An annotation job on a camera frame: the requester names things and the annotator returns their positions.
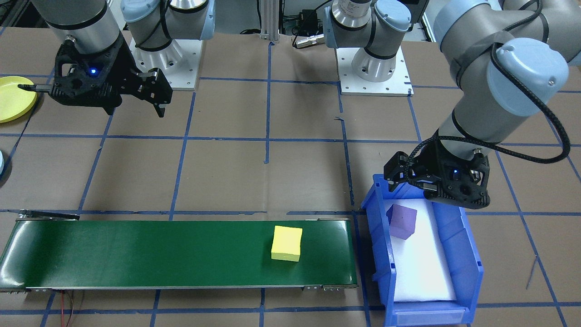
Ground purple foam block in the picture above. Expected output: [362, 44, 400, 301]
[387, 204, 418, 240]

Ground yellow foam block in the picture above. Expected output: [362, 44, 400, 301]
[271, 225, 303, 263]

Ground yellow round plate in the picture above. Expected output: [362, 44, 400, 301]
[0, 76, 38, 124]

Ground blue plastic storage bin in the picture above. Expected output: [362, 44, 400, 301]
[361, 173, 484, 327]

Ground white foam bin liner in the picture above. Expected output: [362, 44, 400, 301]
[380, 198, 458, 303]

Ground green conveyor belt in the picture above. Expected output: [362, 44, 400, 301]
[0, 210, 359, 293]

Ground silver cylindrical connector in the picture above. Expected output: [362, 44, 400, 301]
[293, 34, 325, 49]

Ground small black power adapter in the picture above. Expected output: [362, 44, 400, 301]
[299, 9, 319, 33]

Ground white square base plate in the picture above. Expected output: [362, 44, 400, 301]
[335, 45, 414, 96]
[129, 39, 203, 91]

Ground red and black conveyor wire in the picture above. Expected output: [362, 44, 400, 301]
[58, 291, 86, 327]

